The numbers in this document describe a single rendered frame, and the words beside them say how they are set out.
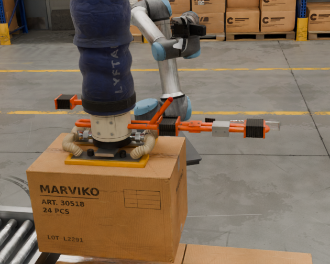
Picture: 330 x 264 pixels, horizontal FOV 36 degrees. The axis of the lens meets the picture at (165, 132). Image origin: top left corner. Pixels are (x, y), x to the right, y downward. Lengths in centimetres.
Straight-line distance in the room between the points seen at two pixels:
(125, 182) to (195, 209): 193
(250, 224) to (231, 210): 23
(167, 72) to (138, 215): 116
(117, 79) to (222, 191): 230
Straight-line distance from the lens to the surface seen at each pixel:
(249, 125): 203
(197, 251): 253
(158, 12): 299
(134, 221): 210
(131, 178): 200
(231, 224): 374
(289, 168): 456
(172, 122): 209
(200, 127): 206
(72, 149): 214
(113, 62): 198
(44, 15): 1113
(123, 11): 196
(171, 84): 301
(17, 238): 279
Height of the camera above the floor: 203
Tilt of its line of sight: 23 degrees down
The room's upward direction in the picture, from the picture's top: 2 degrees counter-clockwise
